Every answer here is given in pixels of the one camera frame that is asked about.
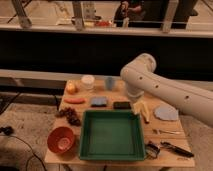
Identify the yellow red apple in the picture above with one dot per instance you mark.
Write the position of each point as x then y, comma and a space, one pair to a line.
71, 88

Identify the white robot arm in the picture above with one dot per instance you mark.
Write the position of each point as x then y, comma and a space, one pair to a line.
139, 76

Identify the blue plastic cup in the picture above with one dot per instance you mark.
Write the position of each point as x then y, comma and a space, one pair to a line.
109, 83

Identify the blue sponge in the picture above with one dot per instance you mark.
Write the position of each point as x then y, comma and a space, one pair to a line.
98, 102

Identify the white lidded container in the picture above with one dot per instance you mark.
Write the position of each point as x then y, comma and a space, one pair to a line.
88, 81

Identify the black rectangular block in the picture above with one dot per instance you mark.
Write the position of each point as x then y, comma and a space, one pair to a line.
122, 105

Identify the yellow banana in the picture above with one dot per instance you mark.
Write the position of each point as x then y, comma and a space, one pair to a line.
141, 107

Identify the orange carrot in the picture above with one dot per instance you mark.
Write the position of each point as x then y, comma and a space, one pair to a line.
74, 100

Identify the dark grape bunch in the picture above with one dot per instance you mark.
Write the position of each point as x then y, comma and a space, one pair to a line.
70, 114

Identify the green plastic tray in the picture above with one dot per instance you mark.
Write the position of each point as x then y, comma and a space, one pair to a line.
111, 135

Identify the orange bowl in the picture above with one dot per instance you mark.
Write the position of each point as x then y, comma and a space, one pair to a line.
60, 140

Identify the person in dark clothes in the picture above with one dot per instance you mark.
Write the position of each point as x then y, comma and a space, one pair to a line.
151, 13

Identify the wooden table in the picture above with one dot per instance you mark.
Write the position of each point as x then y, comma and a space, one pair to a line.
165, 158

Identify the black handled peeler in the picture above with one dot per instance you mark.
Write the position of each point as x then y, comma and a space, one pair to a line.
177, 150

